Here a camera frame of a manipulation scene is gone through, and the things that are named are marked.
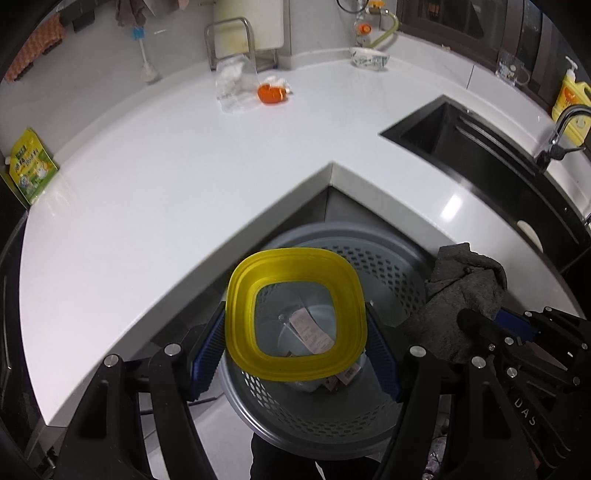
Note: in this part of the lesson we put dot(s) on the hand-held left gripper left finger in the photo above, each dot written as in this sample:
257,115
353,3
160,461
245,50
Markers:
207,355

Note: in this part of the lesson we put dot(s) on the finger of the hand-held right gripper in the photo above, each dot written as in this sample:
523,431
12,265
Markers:
515,325
480,330

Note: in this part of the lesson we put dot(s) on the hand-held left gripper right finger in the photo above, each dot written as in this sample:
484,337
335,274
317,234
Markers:
381,360

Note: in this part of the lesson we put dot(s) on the dark grey cloth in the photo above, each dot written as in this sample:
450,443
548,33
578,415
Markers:
452,286

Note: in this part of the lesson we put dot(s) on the yellow plastic lid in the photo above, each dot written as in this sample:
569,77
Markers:
240,300

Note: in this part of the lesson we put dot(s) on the grey perforated waste basket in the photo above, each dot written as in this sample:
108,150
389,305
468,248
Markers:
323,415

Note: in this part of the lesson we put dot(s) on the clear plastic bag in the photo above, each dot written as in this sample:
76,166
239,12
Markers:
235,94

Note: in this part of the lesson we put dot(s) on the chrome sink faucet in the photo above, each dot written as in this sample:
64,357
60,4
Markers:
554,152

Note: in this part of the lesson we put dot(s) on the black kitchen sink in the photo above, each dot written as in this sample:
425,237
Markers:
461,147

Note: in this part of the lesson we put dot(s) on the yellow detergent bottle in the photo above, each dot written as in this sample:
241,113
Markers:
570,101

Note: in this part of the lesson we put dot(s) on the clear glass mug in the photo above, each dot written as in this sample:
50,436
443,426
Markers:
510,69

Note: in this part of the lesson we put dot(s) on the green yellow pouch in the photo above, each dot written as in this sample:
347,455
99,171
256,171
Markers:
32,166

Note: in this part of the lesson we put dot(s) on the orange plastic piece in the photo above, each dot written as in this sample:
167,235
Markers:
270,93

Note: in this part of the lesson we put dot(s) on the white crumpled tissue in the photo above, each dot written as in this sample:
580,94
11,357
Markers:
279,82

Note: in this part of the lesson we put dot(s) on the white bottle brush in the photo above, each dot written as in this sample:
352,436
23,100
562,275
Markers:
147,69

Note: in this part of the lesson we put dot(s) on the gas valve with pipe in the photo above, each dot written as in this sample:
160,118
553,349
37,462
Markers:
364,25

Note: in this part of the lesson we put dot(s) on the metal board rack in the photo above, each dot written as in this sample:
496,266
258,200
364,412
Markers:
231,27

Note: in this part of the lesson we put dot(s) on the white cutting board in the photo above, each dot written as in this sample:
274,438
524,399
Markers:
258,23

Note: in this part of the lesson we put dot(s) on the brown cloth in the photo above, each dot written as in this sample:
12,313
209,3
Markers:
134,11

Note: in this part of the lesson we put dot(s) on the orange wavy sponge cloth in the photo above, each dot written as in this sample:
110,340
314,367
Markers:
34,46

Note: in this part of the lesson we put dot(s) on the small black box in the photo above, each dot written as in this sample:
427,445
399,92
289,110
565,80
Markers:
83,21

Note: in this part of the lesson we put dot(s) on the dark window frame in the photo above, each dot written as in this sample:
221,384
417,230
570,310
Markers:
461,23

